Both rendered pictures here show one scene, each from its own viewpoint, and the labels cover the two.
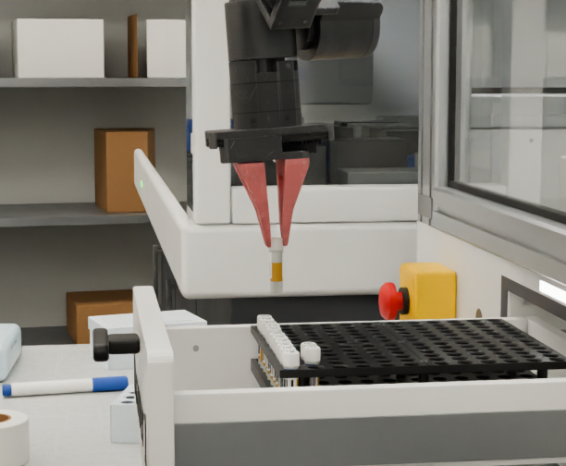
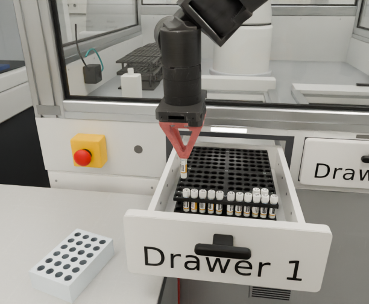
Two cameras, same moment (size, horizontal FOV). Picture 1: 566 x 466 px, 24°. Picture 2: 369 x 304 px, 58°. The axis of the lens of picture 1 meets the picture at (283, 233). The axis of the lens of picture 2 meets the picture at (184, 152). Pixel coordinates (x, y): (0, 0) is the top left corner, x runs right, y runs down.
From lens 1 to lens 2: 1.10 m
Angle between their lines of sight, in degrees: 72
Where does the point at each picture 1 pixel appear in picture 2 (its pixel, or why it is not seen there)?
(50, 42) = not seen: outside the picture
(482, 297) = (141, 140)
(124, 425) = (76, 289)
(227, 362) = not seen: hidden behind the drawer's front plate
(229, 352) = not seen: hidden behind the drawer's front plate
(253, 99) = (198, 87)
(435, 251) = (69, 129)
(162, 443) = (323, 263)
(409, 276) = (88, 143)
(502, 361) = (264, 160)
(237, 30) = (192, 48)
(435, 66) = (50, 42)
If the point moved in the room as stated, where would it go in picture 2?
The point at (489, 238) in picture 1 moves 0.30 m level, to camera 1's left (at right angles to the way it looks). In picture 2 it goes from (151, 117) to (80, 178)
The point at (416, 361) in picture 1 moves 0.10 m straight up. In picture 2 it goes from (265, 174) to (271, 125)
